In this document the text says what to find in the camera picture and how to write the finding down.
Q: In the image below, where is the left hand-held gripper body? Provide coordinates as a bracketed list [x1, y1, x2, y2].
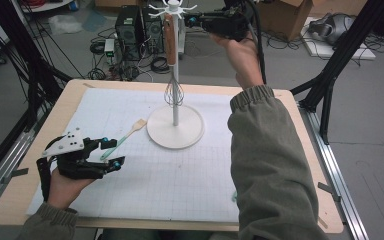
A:
[42, 128, 109, 181]

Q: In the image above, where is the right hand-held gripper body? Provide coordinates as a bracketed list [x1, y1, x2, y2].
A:
[198, 0, 258, 43]

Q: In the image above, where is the wire whisk with wooden handle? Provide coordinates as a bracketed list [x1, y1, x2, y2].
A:
[163, 12, 185, 108]

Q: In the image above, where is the white utensil rack stand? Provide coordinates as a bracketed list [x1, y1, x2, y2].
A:
[146, 0, 205, 150]

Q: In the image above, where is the person's left hand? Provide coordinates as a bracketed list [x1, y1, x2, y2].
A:
[48, 168, 96, 211]

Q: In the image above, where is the person's right hand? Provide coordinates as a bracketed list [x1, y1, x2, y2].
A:
[209, 31, 268, 91]

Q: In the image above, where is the white metal stand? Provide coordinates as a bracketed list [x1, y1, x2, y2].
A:
[233, 39, 248, 63]

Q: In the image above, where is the black computer tower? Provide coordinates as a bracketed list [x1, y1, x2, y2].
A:
[141, 7, 165, 56]
[114, 4, 144, 63]

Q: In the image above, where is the open cardboard box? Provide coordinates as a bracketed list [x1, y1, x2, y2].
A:
[256, 0, 314, 42]

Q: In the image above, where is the wooden table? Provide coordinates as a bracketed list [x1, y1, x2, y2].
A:
[0, 78, 344, 234]

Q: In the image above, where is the white grid mat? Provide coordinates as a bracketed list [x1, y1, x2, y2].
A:
[26, 87, 281, 224]

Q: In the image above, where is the small white box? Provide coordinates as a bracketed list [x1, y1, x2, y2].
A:
[103, 38, 116, 58]

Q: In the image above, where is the white floor board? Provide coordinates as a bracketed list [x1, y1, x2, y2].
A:
[300, 16, 378, 62]

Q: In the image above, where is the blue cloth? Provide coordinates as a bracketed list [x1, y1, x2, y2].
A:
[81, 9, 109, 33]

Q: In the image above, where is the grey and black device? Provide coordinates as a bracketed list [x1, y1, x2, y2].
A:
[308, 12, 358, 46]

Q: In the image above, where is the clear plastic bag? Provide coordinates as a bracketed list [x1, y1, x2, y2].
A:
[48, 13, 84, 36]

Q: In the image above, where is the round white table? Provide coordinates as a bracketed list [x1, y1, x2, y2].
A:
[19, 0, 74, 14]

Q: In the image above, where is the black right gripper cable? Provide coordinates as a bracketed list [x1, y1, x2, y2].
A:
[244, 0, 268, 84]

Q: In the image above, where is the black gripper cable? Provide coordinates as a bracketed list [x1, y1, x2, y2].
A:
[35, 136, 64, 203]
[244, 0, 268, 84]

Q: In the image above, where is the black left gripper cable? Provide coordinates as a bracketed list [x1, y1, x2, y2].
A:
[35, 136, 64, 203]

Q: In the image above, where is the grey metal bracket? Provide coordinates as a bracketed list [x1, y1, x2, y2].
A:
[317, 181, 342, 203]
[1, 167, 29, 184]

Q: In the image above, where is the coiled black cable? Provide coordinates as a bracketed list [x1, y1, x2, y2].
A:
[150, 56, 173, 75]

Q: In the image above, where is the aluminium rail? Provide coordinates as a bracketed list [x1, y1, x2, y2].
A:
[0, 109, 38, 218]
[298, 104, 369, 240]

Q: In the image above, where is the black metal frame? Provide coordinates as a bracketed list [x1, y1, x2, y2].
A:
[289, 0, 384, 146]
[0, 0, 73, 189]

